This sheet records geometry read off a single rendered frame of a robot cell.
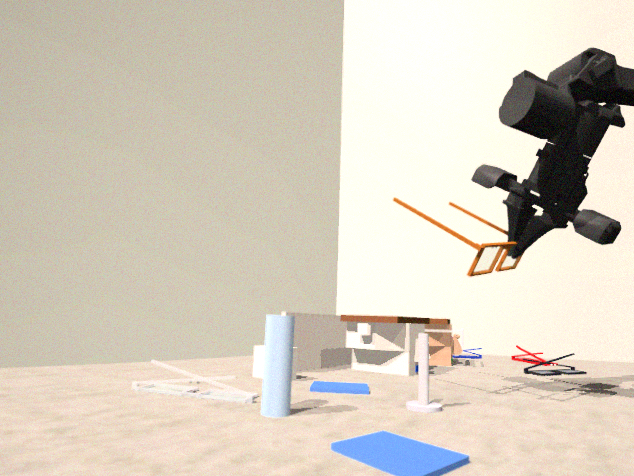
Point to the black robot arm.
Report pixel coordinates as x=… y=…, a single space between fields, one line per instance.
x=565 y=109

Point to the blue flat rectangular pad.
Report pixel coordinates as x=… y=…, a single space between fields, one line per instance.
x=337 y=387
x=400 y=456

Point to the white post on round base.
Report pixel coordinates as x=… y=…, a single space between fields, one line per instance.
x=423 y=404

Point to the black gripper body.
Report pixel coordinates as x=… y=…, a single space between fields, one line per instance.
x=555 y=175

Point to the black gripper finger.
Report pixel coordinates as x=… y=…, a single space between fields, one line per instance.
x=536 y=228
x=518 y=218

